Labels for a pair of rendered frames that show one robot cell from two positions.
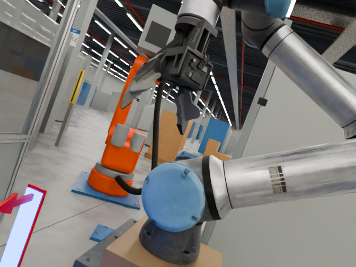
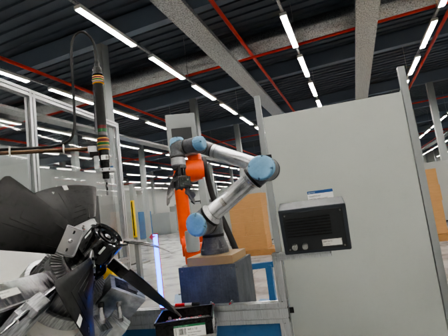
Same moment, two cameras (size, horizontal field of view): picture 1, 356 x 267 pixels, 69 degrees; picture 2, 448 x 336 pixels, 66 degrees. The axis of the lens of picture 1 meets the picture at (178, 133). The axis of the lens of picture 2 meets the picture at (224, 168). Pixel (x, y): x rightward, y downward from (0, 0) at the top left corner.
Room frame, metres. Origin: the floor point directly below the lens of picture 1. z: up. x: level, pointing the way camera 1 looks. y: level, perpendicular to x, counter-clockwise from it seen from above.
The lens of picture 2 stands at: (-1.22, -0.39, 1.26)
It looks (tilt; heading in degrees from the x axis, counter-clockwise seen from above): 7 degrees up; 7
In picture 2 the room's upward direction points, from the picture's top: 7 degrees counter-clockwise
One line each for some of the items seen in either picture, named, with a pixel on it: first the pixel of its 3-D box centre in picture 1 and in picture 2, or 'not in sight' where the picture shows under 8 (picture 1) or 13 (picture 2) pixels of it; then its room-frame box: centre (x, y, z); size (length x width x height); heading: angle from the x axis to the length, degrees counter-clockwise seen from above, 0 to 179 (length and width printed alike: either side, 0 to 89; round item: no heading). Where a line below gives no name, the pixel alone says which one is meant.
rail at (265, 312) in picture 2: not in sight; (185, 316); (0.31, 0.04, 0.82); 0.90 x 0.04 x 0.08; 83
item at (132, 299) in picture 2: not in sight; (117, 299); (0.02, 0.21, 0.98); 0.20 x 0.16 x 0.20; 83
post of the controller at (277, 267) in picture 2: not in sight; (279, 277); (0.26, -0.39, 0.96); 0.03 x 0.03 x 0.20; 83
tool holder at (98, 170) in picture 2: not in sight; (101, 159); (-0.04, 0.19, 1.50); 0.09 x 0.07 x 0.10; 118
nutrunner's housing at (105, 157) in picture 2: not in sight; (101, 118); (-0.03, 0.18, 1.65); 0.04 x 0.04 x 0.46
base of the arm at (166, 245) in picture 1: (175, 226); (214, 243); (0.62, -0.07, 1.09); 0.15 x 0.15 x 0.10
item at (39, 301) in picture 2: not in sight; (35, 305); (-0.38, 0.23, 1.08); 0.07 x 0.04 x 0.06; 3
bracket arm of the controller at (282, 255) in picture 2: not in sight; (301, 254); (0.24, -0.49, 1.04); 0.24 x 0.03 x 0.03; 83
